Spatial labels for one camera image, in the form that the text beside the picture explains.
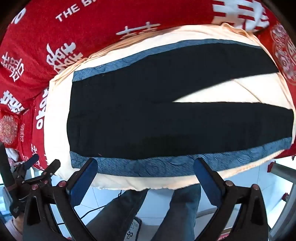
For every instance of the grey patterned slipper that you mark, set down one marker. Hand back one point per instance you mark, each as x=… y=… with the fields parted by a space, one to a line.
x=134 y=228

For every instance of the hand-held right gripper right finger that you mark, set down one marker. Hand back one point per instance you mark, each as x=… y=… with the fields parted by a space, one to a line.
x=205 y=182

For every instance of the grey metal bar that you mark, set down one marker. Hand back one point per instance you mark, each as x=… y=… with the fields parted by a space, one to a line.
x=283 y=172

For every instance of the black pants with blue trim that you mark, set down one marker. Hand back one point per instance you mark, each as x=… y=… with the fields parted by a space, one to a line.
x=138 y=104

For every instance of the cream bed sheet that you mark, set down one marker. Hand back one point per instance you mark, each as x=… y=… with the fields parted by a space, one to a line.
x=231 y=92

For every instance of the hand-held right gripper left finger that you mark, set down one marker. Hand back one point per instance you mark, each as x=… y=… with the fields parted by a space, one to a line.
x=83 y=184

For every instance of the person's right leg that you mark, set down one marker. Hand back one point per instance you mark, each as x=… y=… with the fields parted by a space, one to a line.
x=182 y=208

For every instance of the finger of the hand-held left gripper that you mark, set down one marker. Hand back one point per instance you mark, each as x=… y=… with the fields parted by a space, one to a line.
x=32 y=160
x=52 y=166

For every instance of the red printed blanket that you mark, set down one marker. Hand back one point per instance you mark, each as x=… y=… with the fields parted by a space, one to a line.
x=92 y=34

